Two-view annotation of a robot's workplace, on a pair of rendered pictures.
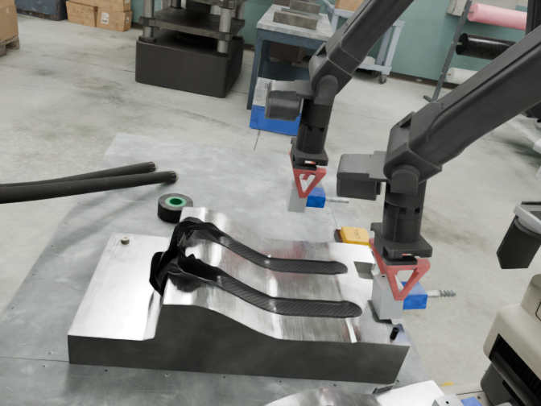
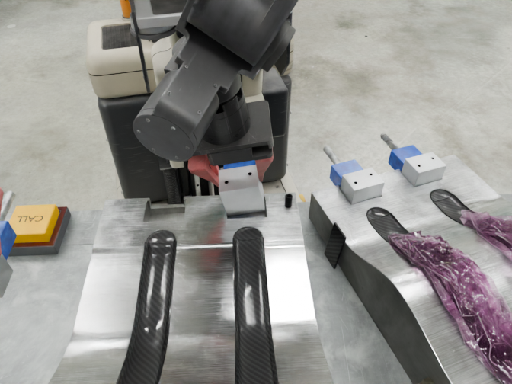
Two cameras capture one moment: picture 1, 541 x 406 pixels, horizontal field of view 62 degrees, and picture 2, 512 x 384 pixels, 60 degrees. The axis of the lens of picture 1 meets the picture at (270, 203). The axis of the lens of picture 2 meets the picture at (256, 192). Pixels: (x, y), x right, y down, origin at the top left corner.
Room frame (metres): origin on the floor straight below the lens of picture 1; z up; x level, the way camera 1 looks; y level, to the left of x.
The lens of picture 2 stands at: (0.52, 0.20, 1.31)
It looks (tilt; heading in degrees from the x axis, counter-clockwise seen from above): 44 degrees down; 276
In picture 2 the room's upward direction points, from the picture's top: straight up
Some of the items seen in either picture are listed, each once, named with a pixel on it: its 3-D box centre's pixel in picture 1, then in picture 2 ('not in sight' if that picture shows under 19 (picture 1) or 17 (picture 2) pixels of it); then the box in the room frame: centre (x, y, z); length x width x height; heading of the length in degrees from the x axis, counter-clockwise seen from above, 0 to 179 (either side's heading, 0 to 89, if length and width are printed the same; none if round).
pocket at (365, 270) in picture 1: (365, 278); (167, 218); (0.68, -0.20, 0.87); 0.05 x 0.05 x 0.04; 9
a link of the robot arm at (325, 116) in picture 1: (313, 109); not in sight; (0.84, -0.05, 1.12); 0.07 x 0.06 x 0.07; 98
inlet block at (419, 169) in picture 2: not in sight; (404, 157); (0.34, -0.39, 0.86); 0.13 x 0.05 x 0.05; 116
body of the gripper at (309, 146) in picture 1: (311, 139); not in sight; (0.84, -0.05, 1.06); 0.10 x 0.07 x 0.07; 9
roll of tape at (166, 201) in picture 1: (175, 208); not in sight; (0.89, 0.21, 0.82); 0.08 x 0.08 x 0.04
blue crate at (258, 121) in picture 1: (284, 115); not in sight; (3.94, 0.02, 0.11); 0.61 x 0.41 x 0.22; 91
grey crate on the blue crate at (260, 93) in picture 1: (288, 97); not in sight; (3.94, 0.02, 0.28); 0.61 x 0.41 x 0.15; 91
